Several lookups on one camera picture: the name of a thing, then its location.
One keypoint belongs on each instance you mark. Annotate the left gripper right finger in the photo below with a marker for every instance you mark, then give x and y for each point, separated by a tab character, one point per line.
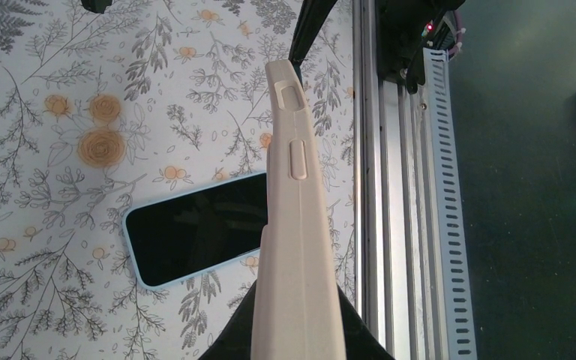
234	342

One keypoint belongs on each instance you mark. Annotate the slotted grey cable duct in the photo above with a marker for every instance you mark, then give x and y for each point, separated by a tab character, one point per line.
460	327

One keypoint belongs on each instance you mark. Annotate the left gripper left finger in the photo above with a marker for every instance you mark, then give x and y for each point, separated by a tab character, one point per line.
96	6

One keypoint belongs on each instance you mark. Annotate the beige phone case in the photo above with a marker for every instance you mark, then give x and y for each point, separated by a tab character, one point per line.
297	312

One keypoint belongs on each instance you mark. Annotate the aluminium rail frame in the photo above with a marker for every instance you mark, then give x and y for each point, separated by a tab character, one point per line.
398	281

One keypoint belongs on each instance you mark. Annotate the black phone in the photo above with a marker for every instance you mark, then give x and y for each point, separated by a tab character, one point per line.
186	235

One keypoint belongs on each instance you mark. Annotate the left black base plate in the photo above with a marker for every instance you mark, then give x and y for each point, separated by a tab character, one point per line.
401	35

